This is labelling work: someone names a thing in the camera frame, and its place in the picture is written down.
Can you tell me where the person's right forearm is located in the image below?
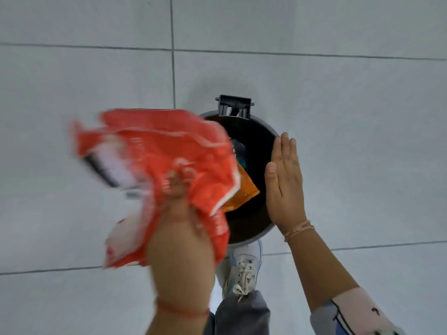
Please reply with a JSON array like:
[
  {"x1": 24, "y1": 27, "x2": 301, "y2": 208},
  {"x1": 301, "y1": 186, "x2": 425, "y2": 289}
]
[{"x1": 284, "y1": 228, "x2": 361, "y2": 312}]

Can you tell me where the pink and white sleeve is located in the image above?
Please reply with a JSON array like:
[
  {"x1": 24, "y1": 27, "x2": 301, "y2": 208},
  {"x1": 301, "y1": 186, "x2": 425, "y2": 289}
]
[{"x1": 310, "y1": 287, "x2": 406, "y2": 335}]

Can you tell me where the dark teal packet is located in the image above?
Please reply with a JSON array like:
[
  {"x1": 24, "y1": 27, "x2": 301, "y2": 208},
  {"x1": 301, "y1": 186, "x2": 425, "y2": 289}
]
[{"x1": 229, "y1": 138, "x2": 249, "y2": 170}]

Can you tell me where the white sneaker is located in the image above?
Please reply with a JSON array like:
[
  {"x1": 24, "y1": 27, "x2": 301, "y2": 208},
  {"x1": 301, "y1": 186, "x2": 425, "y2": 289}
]
[{"x1": 221, "y1": 240, "x2": 263, "y2": 304}]

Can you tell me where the person's left hand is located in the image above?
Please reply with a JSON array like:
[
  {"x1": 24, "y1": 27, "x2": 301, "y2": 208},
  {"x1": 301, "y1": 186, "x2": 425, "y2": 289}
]
[{"x1": 146, "y1": 167, "x2": 216, "y2": 312}]

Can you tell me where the pink string bracelet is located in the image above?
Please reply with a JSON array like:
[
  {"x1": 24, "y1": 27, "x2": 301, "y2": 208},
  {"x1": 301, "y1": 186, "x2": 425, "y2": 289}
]
[{"x1": 283, "y1": 220, "x2": 315, "y2": 242}]

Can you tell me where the person's right hand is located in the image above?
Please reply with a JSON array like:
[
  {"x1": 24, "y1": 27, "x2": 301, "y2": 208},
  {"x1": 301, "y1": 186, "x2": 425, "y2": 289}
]
[{"x1": 264, "y1": 132, "x2": 308, "y2": 235}]

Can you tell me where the grey round trash bin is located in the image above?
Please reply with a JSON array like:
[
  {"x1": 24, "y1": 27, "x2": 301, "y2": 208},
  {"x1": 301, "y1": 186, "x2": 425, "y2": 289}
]
[{"x1": 199, "y1": 95, "x2": 282, "y2": 247}]

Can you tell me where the red string bracelet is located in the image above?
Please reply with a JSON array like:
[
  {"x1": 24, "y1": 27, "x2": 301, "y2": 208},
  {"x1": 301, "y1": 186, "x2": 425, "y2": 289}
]
[{"x1": 155, "y1": 298, "x2": 210, "y2": 318}]

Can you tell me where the grey trouser leg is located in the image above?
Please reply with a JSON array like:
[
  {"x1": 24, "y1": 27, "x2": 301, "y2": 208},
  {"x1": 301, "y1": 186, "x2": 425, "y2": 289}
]
[{"x1": 204, "y1": 290, "x2": 271, "y2": 335}]

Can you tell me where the person's left forearm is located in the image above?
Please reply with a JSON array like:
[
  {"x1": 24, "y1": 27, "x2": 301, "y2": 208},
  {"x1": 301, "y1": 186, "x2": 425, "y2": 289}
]
[{"x1": 146, "y1": 305, "x2": 211, "y2": 335}]

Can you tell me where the orange snack packet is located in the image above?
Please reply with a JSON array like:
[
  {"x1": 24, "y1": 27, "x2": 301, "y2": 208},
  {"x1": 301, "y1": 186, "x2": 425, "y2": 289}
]
[{"x1": 221, "y1": 162, "x2": 261, "y2": 213}]

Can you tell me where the red-orange plastic bag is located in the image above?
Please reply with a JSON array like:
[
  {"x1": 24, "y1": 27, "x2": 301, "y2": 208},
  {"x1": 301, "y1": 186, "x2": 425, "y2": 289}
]
[{"x1": 69, "y1": 108, "x2": 242, "y2": 270}]

